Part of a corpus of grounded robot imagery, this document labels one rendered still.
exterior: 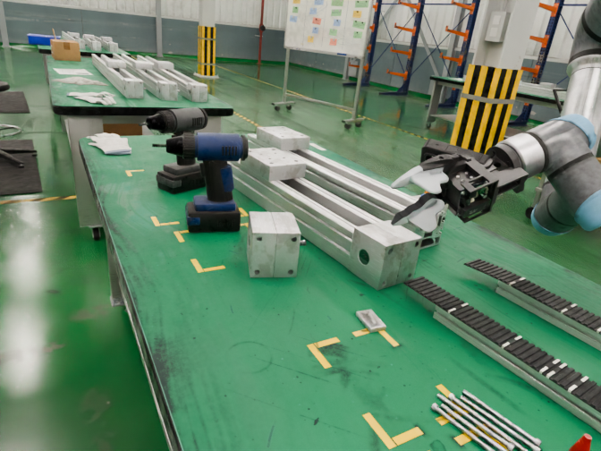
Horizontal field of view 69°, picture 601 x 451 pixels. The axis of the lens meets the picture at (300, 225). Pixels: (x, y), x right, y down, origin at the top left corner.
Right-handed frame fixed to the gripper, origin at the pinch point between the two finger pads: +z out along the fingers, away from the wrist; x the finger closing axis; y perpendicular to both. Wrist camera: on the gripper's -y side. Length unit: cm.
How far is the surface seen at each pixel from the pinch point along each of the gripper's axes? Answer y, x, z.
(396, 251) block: -0.5, 14.1, -0.9
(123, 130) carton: -322, 152, 72
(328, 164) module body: -52, 34, -9
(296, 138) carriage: -67, 32, -5
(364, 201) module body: -27.0, 27.9, -8.1
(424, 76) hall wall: -783, 545, -566
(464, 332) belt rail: 17.9, 16.5, -2.5
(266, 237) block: -10.4, 7.6, 20.3
